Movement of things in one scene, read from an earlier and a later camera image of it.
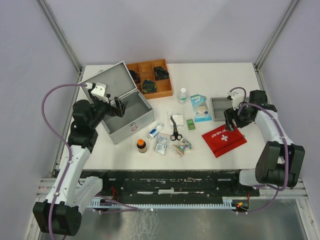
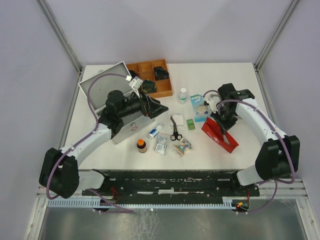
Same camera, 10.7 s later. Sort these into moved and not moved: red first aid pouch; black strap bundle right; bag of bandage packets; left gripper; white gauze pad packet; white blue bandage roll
Moved: red first aid pouch; left gripper
Not moved: white blue bandage roll; white gauze pad packet; bag of bandage packets; black strap bundle right
